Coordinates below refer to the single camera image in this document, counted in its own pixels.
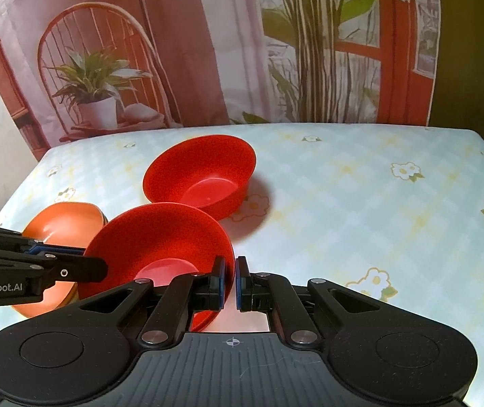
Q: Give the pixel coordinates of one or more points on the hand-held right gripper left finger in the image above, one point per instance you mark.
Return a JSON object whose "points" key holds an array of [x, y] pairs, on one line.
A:
{"points": [[222, 277]]}

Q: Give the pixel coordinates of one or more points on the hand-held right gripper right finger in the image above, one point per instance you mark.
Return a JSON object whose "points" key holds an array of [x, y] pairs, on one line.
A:
{"points": [[239, 282]]}

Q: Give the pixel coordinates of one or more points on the orange square plate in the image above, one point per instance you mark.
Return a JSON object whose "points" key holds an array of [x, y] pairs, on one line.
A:
{"points": [[59, 224]]}

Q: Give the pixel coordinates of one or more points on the red bowl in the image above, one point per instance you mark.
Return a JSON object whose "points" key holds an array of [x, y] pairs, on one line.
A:
{"points": [[161, 237], [199, 174]]}

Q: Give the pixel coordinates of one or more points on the checked floral tablecloth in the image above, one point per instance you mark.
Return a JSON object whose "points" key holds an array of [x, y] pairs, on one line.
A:
{"points": [[352, 220]]}

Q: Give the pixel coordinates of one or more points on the printed room backdrop cloth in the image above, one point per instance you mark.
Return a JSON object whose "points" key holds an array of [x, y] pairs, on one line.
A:
{"points": [[208, 42]]}

